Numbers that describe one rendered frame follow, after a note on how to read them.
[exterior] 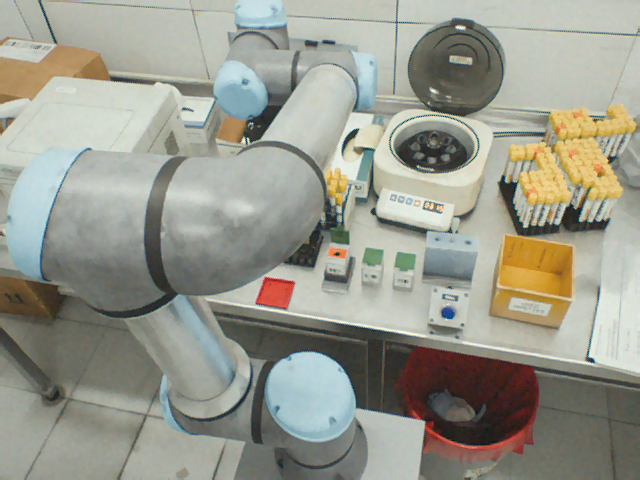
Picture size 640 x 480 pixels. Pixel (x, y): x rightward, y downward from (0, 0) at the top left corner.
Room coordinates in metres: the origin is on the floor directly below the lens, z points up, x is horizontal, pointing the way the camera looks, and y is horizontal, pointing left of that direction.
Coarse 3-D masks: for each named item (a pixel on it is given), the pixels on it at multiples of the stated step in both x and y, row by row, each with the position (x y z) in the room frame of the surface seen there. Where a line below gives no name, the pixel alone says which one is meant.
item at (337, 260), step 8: (328, 248) 0.75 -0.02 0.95; (336, 248) 0.75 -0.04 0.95; (344, 248) 0.74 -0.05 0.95; (328, 256) 0.73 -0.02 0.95; (336, 256) 0.73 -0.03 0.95; (344, 256) 0.72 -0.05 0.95; (328, 264) 0.72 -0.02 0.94; (336, 264) 0.71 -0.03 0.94; (344, 264) 0.71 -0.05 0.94; (328, 272) 0.72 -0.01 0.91; (336, 272) 0.71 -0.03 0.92; (344, 272) 0.71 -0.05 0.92
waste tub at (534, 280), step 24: (504, 240) 0.71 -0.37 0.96; (528, 240) 0.70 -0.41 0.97; (504, 264) 0.71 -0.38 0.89; (528, 264) 0.69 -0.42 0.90; (552, 264) 0.68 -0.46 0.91; (504, 288) 0.59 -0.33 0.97; (528, 288) 0.65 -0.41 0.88; (552, 288) 0.64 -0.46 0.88; (504, 312) 0.59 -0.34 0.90; (528, 312) 0.57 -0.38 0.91; (552, 312) 0.56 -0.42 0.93
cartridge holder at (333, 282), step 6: (354, 258) 0.76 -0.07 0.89; (354, 264) 0.75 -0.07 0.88; (324, 270) 0.72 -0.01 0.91; (348, 270) 0.72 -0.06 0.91; (324, 276) 0.71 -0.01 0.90; (330, 276) 0.71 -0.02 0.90; (336, 276) 0.71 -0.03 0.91; (342, 276) 0.70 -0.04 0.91; (348, 276) 0.71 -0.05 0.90; (324, 282) 0.71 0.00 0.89; (330, 282) 0.71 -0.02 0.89; (336, 282) 0.71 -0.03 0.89; (342, 282) 0.70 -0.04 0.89; (348, 282) 0.70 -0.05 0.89; (324, 288) 0.70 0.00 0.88; (330, 288) 0.69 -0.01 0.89; (336, 288) 0.69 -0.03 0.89; (342, 288) 0.69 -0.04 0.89
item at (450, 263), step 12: (432, 240) 0.72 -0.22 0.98; (444, 240) 0.72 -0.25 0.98; (456, 240) 0.71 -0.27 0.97; (468, 240) 0.71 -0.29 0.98; (432, 252) 0.70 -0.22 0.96; (444, 252) 0.70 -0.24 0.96; (456, 252) 0.69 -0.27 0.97; (468, 252) 0.69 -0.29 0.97; (432, 264) 0.70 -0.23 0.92; (444, 264) 0.70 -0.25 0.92; (456, 264) 0.69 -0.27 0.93; (468, 264) 0.68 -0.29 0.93; (432, 276) 0.70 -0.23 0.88; (444, 276) 0.70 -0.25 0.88; (456, 276) 0.69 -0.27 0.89; (468, 276) 0.68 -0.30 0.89
